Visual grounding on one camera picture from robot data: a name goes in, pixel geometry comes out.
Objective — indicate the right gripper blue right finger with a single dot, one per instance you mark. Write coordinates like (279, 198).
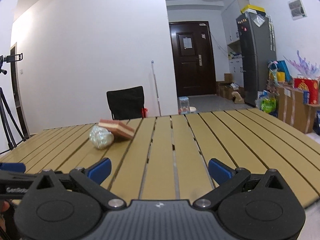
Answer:
(220, 172)

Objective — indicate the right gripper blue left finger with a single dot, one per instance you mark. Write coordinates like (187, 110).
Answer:
(99, 171)

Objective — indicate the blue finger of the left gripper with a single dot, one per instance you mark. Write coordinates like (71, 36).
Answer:
(13, 167)

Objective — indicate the glittery green pouch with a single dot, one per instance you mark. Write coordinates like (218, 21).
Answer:
(100, 137)

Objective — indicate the layered cake sponge toy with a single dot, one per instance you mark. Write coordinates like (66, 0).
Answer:
(117, 128)

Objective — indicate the left hand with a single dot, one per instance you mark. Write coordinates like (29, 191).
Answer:
(4, 207)

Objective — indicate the folding camping table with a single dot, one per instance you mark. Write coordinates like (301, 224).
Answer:
(168, 156)

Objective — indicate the black folding chair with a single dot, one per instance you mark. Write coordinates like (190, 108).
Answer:
(126, 104)

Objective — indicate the clear plastic jar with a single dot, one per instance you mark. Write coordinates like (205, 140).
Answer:
(184, 105)

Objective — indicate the cardboard boxes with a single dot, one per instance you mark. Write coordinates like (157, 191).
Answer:
(293, 111)

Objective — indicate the white mop pole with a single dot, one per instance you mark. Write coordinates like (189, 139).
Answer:
(156, 87)

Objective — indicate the dark entrance door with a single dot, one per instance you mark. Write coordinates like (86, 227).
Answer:
(193, 58)

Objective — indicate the red gift box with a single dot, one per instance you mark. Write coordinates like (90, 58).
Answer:
(310, 89)

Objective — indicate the grey refrigerator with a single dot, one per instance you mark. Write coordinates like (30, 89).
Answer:
(258, 50)

